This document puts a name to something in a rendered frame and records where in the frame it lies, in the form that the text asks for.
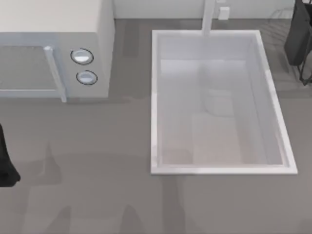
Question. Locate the pale microwave oven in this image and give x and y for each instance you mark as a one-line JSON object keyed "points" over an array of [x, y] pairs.
{"points": [[102, 48]]}

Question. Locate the white wall socket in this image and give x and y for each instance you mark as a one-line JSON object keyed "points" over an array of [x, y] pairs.
{"points": [[224, 13]]}

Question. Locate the small microwave knob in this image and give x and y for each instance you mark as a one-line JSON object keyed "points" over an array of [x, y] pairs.
{"points": [[86, 77]]}

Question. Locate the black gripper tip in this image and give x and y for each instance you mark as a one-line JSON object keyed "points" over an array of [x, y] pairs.
{"points": [[6, 165]]}

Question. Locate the tall white tap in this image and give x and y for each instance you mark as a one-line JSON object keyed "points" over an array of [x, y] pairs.
{"points": [[208, 17]]}

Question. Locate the large microwave knob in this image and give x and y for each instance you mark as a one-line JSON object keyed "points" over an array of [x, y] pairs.
{"points": [[82, 56]]}

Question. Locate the white sink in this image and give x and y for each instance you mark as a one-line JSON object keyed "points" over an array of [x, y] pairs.
{"points": [[219, 102]]}

